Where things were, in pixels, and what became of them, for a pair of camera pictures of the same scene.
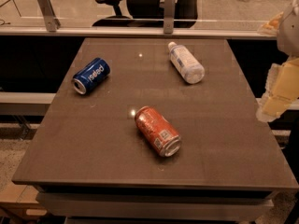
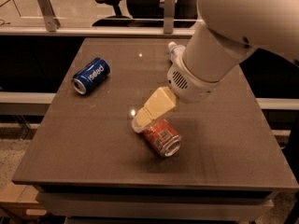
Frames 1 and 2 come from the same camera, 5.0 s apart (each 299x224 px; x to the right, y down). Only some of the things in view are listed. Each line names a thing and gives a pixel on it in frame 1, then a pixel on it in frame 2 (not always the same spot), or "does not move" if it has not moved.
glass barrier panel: x=140 y=8 does not move
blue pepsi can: x=91 y=76 does not move
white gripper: x=290 y=35 to x=189 y=85
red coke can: x=159 y=131 does not move
